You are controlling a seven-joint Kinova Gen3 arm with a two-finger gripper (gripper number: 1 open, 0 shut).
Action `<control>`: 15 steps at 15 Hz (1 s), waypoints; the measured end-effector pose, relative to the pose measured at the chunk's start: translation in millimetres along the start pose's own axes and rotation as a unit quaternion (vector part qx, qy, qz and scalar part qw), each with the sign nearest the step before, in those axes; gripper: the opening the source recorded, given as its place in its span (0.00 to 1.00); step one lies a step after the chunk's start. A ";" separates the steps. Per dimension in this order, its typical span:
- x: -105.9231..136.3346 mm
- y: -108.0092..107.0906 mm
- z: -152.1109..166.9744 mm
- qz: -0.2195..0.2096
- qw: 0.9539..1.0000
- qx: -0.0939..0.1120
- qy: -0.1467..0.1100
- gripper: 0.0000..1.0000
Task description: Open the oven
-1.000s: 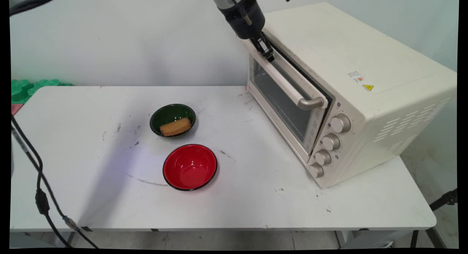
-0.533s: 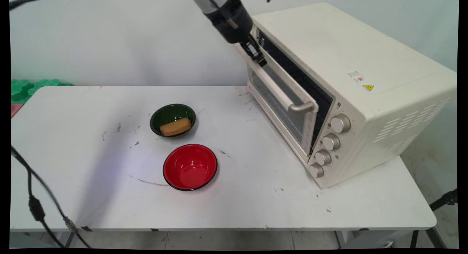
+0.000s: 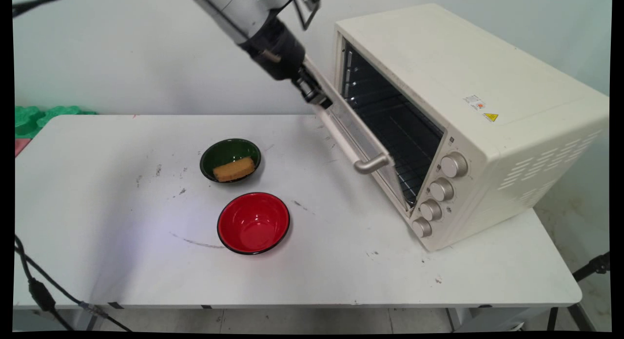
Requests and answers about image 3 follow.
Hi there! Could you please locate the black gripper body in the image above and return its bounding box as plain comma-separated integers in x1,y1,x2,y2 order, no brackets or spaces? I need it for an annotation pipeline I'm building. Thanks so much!
238,16,308,82

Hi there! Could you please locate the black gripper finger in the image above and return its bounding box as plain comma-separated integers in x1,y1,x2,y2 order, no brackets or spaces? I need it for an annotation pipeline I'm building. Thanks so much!
292,68,322,104
312,88,334,110

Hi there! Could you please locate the glass oven door with handle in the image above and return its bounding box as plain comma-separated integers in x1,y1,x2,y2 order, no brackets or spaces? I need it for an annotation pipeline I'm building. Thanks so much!
303,55,411,212

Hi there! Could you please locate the dark green bowl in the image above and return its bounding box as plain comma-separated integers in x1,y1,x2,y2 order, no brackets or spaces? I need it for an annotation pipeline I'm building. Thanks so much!
199,138,262,184

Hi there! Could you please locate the yellow sponge block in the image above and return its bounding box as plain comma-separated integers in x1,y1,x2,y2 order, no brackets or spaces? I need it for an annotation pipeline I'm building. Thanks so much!
213,157,256,183

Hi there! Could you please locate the red bowl with black outside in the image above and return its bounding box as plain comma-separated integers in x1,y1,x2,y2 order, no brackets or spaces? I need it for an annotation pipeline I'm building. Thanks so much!
217,192,291,256

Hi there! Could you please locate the large silver oven knob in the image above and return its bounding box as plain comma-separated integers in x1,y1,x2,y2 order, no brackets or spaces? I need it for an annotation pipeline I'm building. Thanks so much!
440,152,469,179

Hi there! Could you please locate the cream toaster oven body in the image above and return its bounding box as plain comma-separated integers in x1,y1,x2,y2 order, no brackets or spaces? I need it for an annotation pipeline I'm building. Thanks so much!
333,3,610,252

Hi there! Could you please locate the green foam mat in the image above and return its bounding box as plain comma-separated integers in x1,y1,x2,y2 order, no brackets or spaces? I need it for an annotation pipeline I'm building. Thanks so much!
15,105,98,139

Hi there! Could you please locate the black tripod leg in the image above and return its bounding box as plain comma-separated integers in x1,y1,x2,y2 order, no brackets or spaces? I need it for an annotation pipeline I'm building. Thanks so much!
571,251,611,282

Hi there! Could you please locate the thin black overhead cable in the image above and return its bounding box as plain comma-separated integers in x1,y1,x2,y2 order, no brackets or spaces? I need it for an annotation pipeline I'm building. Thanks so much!
12,0,66,19

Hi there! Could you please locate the black cable with inline box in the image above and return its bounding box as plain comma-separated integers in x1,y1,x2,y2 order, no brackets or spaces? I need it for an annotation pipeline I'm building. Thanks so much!
14,234,133,333

